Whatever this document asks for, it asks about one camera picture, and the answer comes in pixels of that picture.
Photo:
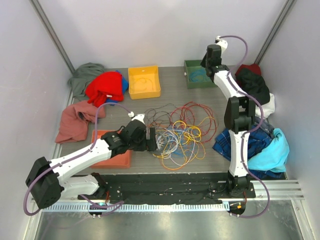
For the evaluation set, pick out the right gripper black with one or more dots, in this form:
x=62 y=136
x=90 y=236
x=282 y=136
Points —
x=202 y=62

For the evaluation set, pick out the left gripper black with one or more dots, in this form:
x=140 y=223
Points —
x=149 y=144

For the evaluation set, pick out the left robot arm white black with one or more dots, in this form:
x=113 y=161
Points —
x=49 y=180

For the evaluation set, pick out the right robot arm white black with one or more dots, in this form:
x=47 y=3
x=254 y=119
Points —
x=239 y=117

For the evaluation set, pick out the green plastic bin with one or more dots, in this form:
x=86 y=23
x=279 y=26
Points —
x=195 y=75

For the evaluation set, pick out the orange plastic bin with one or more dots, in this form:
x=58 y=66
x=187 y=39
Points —
x=121 y=161

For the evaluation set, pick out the dark red cloth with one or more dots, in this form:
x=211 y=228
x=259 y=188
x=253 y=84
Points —
x=252 y=67

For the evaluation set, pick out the black cloth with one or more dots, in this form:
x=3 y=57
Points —
x=253 y=84

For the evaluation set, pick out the yellow plastic bin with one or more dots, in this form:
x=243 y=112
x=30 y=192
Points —
x=144 y=82

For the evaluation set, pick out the blue cloth under red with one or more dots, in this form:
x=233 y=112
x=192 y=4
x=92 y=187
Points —
x=124 y=88

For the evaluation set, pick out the white cloth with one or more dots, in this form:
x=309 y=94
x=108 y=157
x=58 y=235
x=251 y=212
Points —
x=269 y=108

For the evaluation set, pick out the pink cloth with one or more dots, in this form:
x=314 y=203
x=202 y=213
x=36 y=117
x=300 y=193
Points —
x=74 y=122

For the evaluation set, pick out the grey blue cloth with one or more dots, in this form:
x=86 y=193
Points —
x=265 y=126

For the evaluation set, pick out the light blue cloth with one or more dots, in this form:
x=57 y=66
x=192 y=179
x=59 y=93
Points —
x=273 y=157

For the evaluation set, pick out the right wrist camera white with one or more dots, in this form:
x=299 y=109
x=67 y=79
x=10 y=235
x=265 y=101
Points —
x=222 y=43

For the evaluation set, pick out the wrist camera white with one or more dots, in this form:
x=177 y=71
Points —
x=138 y=117
x=222 y=43

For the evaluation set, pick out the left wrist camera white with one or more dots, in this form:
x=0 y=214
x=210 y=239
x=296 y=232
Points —
x=138 y=117

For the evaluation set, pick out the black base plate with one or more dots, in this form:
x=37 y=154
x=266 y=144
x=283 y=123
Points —
x=152 y=189

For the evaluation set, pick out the right aluminium corner post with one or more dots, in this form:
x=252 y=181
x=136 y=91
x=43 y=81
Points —
x=280 y=20

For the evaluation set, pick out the aluminium corner post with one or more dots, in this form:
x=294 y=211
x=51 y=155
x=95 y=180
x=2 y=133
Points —
x=52 y=33
x=280 y=20

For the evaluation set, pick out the slotted cable duct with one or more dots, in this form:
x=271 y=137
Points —
x=87 y=207

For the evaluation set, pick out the left aluminium corner post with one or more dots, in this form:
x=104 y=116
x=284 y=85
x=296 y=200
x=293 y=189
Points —
x=52 y=33

